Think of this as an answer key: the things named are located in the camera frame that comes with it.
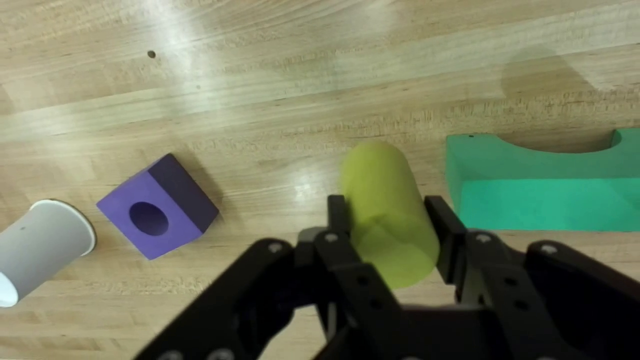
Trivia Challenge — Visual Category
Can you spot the purple foam cube with hole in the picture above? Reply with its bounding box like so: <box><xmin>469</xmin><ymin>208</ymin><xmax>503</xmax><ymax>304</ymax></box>
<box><xmin>93</xmin><ymin>152</ymin><xmax>222</xmax><ymax>262</ymax></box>

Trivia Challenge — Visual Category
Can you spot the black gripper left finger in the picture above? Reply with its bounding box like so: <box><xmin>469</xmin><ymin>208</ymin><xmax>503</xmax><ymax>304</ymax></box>
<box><xmin>134</xmin><ymin>192</ymin><xmax>407</xmax><ymax>360</ymax></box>

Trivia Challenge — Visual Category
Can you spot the yellow foam cylinder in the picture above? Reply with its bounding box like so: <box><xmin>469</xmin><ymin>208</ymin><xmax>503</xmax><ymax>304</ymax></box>
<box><xmin>338</xmin><ymin>137</ymin><xmax>442</xmax><ymax>290</ymax></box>

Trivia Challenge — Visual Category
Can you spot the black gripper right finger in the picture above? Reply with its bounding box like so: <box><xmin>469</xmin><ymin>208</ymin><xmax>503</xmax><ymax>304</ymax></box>
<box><xmin>421</xmin><ymin>192</ymin><xmax>640</xmax><ymax>360</ymax></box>

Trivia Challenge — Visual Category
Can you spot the plain white paper cup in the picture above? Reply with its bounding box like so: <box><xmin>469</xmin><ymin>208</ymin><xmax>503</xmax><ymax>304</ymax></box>
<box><xmin>0</xmin><ymin>196</ymin><xmax>99</xmax><ymax>309</ymax></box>

